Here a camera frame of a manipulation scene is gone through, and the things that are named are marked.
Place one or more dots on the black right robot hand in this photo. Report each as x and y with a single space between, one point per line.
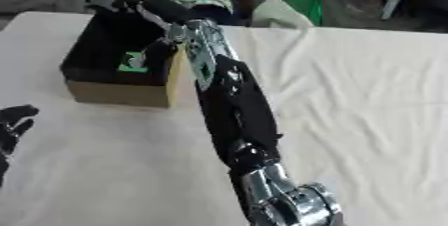
157 5

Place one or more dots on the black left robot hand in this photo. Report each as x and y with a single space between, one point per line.
11 116

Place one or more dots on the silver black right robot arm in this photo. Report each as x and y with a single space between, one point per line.
236 110

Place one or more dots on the tan cardboard box black inside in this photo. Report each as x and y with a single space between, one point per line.
111 90

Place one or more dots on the green white small object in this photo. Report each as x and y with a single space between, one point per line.
133 61

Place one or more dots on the white green bag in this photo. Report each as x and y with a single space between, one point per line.
289 10

